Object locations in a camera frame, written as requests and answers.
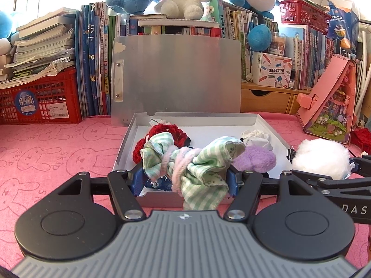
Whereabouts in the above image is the blue printed carton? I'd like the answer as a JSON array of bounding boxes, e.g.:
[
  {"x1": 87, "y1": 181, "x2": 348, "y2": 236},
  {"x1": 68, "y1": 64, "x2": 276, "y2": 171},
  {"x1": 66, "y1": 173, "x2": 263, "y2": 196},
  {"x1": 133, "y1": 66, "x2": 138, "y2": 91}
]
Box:
[{"x1": 327, "y1": 0, "x2": 360, "y2": 54}]

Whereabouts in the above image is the row of thin blue books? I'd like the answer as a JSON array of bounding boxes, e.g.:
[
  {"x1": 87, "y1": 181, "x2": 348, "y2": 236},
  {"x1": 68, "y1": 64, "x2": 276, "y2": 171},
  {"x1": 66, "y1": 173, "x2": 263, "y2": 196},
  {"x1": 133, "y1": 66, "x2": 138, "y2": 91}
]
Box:
[{"x1": 75, "y1": 2, "x2": 116, "y2": 119}]

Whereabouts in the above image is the purple fluffy hair tie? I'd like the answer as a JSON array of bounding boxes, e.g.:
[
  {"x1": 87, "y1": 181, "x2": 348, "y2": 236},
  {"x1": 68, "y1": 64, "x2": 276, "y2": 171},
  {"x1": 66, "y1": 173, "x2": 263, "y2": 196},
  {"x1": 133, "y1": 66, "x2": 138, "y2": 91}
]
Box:
[{"x1": 232, "y1": 145, "x2": 277, "y2": 173}]

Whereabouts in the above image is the row of colourful paperback books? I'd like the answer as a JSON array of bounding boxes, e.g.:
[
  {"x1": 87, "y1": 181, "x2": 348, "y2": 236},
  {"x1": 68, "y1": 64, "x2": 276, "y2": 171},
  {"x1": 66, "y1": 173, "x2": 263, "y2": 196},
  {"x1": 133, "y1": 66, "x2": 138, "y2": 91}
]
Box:
[{"x1": 291, "y1": 25, "x2": 339, "y2": 90}]

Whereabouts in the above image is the pink chenille hair tie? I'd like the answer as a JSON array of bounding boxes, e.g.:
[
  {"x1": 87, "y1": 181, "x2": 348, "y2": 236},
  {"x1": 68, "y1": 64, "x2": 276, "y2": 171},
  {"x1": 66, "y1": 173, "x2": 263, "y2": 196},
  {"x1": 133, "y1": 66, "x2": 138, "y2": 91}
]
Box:
[{"x1": 158, "y1": 146, "x2": 203, "y2": 193}]

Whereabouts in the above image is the wooden drawer organizer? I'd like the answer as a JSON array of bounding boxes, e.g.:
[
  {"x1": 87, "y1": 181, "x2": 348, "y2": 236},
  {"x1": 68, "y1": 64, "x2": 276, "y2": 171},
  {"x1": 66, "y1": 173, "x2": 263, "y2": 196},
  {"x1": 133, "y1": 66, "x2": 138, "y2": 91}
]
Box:
[{"x1": 240, "y1": 81, "x2": 312, "y2": 115}]

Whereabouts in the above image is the pink house-shaped toy case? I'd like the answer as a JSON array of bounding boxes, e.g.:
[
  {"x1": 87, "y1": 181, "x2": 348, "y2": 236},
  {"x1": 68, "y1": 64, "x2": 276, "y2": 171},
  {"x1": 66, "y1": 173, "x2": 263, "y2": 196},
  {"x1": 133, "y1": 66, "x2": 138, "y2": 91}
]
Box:
[{"x1": 296, "y1": 54, "x2": 358, "y2": 145}]

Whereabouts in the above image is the white printed cardboard box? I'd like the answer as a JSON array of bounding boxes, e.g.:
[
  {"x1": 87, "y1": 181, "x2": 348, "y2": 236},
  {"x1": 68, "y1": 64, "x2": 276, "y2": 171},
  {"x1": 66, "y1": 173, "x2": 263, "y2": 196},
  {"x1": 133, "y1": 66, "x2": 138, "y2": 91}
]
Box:
[{"x1": 251, "y1": 51, "x2": 293, "y2": 88}]

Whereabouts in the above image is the light blue cat plush toy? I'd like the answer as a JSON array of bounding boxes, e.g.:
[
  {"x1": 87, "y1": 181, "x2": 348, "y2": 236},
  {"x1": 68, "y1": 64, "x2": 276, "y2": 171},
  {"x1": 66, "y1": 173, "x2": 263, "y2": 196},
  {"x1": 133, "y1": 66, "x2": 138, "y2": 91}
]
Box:
[{"x1": 0, "y1": 10, "x2": 19, "y2": 55}]

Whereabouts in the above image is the blue floral scrunchie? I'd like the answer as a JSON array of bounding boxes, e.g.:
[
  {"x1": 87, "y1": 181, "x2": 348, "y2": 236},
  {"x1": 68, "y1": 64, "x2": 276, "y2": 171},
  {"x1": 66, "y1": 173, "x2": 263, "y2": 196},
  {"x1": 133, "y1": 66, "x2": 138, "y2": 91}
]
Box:
[{"x1": 144, "y1": 178, "x2": 173, "y2": 192}]

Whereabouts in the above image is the blue plush ball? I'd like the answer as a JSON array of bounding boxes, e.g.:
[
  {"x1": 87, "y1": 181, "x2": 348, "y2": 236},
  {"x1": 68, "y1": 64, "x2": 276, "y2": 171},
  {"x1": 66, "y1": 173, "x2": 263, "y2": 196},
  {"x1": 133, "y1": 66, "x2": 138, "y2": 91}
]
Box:
[{"x1": 248, "y1": 23, "x2": 273, "y2": 53}]

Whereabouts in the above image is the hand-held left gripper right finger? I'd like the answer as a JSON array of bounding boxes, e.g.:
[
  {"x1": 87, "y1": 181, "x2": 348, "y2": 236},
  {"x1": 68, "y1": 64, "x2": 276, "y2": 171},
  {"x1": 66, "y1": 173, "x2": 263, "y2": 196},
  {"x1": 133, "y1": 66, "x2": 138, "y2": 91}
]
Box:
[{"x1": 225, "y1": 167, "x2": 315, "y2": 221}]

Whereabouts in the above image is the red knitted piece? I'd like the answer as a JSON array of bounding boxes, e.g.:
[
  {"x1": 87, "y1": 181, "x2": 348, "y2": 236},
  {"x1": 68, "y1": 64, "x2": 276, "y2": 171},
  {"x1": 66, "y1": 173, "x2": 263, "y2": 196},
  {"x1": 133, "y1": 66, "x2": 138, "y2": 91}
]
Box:
[{"x1": 351, "y1": 127, "x2": 371, "y2": 149}]

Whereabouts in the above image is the silver tin box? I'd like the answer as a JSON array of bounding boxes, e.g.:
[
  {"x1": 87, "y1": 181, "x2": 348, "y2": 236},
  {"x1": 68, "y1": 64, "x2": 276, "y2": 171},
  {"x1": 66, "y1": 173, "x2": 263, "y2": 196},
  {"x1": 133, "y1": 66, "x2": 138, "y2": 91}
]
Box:
[{"x1": 111, "y1": 36, "x2": 293, "y2": 209}]

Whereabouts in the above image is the green gingham scrunchie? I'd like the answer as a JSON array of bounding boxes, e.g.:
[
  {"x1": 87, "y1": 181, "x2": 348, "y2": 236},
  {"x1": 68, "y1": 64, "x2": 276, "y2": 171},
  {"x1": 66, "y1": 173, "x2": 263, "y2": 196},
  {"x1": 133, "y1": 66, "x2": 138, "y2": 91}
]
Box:
[{"x1": 140, "y1": 132, "x2": 246, "y2": 210}]

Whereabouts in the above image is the white pipe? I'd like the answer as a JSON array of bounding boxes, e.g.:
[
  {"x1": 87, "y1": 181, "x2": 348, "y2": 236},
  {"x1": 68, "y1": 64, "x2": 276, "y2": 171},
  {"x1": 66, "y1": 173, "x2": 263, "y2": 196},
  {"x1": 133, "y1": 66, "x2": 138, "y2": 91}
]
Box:
[{"x1": 355, "y1": 22, "x2": 371, "y2": 122}]

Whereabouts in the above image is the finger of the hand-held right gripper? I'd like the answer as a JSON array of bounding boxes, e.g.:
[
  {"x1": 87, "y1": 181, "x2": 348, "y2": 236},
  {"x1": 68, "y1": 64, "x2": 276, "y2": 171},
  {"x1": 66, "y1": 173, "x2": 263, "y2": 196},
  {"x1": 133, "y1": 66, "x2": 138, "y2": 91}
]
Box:
[
  {"x1": 349, "y1": 155, "x2": 371, "y2": 178},
  {"x1": 291, "y1": 170, "x2": 371, "y2": 194}
]

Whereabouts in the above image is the white cloth scrunchie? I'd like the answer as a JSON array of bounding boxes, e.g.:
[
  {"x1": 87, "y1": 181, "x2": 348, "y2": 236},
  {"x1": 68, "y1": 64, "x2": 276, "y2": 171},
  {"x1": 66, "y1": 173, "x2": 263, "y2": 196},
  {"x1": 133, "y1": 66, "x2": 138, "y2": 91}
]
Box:
[{"x1": 240, "y1": 129, "x2": 273, "y2": 150}]

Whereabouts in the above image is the row of tall upright books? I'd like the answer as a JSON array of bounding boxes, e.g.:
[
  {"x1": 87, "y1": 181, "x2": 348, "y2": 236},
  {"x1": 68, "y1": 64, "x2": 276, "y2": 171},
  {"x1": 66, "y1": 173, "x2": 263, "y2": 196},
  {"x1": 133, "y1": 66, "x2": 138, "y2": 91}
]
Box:
[{"x1": 203, "y1": 0, "x2": 280, "y2": 82}]

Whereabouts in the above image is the red knitted scrunchie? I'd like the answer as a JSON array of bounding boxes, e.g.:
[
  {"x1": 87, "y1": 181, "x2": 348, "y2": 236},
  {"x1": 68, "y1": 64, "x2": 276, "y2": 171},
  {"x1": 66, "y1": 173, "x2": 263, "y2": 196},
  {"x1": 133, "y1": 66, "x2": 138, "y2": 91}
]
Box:
[{"x1": 133, "y1": 123, "x2": 189, "y2": 163}]

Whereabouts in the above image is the pink bunny print tablecloth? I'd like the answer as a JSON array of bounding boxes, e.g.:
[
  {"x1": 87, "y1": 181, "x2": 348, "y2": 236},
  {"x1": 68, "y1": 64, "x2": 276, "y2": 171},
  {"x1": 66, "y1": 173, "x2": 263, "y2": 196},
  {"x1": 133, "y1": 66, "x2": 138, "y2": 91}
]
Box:
[{"x1": 0, "y1": 111, "x2": 371, "y2": 267}]

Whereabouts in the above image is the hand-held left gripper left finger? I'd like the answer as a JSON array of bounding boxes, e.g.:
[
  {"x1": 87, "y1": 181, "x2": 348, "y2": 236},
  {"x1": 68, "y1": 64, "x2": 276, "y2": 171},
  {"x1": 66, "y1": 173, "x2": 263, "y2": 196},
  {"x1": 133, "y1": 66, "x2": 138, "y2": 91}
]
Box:
[{"x1": 56, "y1": 165, "x2": 146, "y2": 221}]

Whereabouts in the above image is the white fluffy pompom hair tie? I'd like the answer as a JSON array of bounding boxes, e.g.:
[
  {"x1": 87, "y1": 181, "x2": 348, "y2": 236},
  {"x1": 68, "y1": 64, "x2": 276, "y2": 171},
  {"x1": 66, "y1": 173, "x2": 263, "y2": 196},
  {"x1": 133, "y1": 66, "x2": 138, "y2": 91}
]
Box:
[{"x1": 291, "y1": 138, "x2": 352, "y2": 180}]

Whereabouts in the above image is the stack of worn workbooks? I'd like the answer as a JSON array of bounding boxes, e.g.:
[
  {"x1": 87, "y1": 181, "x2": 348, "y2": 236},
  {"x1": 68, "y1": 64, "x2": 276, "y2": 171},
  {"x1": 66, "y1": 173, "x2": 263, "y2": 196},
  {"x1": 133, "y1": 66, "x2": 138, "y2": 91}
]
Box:
[{"x1": 0, "y1": 7, "x2": 76, "y2": 89}]

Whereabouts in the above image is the red plastic basket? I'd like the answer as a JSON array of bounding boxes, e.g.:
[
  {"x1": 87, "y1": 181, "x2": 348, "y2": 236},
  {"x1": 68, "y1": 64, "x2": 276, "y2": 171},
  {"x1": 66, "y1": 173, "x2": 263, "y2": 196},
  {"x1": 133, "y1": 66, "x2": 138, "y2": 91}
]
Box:
[{"x1": 280, "y1": 0, "x2": 332, "y2": 35}]

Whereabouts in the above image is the row of small books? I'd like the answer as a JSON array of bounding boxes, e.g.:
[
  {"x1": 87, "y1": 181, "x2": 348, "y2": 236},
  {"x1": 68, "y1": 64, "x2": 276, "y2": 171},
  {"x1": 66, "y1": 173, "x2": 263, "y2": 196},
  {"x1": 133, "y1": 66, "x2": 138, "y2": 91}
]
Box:
[{"x1": 128, "y1": 25, "x2": 224, "y2": 38}]

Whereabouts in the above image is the red plastic crate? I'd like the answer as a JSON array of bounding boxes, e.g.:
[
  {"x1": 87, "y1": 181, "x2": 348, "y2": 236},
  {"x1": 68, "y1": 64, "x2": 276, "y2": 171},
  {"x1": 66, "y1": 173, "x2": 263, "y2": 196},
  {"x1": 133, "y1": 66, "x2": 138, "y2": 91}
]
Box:
[{"x1": 0, "y1": 66, "x2": 83, "y2": 125}]

